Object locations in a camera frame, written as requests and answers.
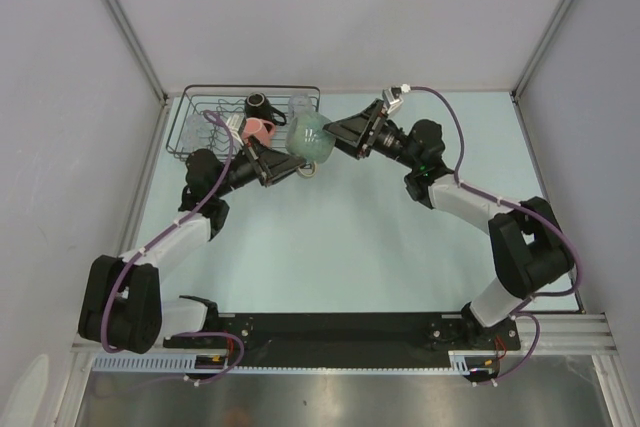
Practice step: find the clear faceted glass cup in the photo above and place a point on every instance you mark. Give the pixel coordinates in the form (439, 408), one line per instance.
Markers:
(300, 103)

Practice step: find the green speckled ceramic mug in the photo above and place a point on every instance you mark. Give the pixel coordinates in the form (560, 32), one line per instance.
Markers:
(306, 138)

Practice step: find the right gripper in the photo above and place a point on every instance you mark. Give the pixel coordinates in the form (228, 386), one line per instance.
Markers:
(353, 127)

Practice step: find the pink ceramic mug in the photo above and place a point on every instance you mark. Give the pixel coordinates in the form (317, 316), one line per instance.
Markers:
(262, 130)

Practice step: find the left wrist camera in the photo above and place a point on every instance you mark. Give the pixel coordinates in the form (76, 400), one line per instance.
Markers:
(234, 123)

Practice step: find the white slotted cable duct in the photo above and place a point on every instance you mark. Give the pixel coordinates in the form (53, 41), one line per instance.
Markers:
(193, 365)

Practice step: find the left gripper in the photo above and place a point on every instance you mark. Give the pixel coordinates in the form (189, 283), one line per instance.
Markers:
(284, 162)

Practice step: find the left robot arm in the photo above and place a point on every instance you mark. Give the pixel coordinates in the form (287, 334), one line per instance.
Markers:
(123, 307)

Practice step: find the black ceramic mug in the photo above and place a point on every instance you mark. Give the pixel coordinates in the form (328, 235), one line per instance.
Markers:
(257, 105)

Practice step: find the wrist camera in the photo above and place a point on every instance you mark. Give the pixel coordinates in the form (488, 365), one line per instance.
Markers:
(234, 123)
(392, 99)

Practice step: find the aluminium frame rail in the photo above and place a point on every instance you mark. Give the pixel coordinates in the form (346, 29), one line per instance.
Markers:
(559, 334)

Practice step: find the black wire dish rack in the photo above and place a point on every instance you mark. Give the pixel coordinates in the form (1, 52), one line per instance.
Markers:
(215, 103)

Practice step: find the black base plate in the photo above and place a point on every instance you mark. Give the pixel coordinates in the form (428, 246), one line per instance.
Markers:
(361, 340)

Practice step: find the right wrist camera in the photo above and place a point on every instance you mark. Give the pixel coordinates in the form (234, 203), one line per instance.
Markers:
(392, 99)

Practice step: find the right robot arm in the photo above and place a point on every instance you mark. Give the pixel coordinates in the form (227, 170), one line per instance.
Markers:
(529, 250)

